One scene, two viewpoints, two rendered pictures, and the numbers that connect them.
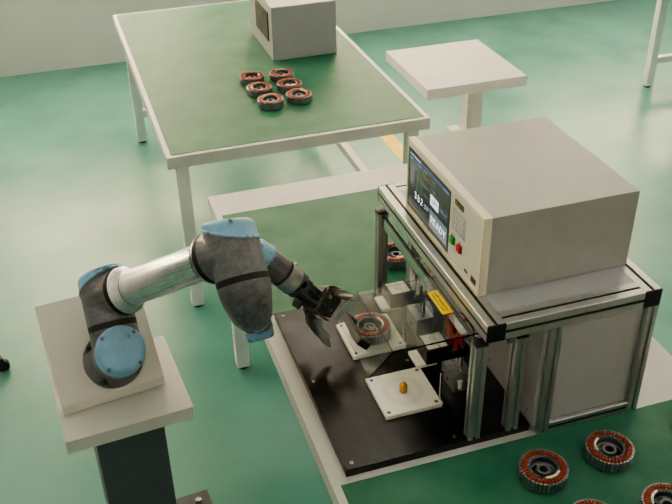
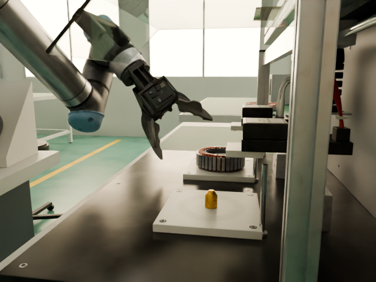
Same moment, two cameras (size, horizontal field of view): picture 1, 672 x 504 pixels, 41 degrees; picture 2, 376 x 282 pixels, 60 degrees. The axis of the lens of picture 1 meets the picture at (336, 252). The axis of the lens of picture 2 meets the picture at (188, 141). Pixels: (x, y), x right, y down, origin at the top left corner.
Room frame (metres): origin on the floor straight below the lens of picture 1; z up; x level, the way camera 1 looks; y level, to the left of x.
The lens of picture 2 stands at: (1.27, -0.35, 0.98)
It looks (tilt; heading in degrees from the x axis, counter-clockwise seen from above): 11 degrees down; 27
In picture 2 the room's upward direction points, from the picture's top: straight up
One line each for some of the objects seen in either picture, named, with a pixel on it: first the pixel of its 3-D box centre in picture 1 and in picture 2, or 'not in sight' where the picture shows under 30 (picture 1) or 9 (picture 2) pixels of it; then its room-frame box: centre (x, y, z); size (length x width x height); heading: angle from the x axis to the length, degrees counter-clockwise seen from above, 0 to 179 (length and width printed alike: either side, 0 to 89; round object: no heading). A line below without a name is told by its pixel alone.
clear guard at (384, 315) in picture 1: (417, 321); (215, 35); (1.68, -0.19, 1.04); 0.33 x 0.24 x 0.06; 108
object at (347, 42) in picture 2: not in sight; (333, 32); (1.81, -0.32, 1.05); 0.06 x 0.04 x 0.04; 18
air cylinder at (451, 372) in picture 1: (456, 373); (307, 202); (1.77, -0.30, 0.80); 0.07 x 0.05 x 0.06; 18
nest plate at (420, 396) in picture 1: (403, 392); (211, 210); (1.72, -0.16, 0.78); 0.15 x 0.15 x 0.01; 18
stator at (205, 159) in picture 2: not in sight; (220, 158); (1.95, -0.09, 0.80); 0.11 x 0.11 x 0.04
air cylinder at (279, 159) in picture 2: not in sight; (285, 161); (2.00, -0.23, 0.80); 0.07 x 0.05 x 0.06; 18
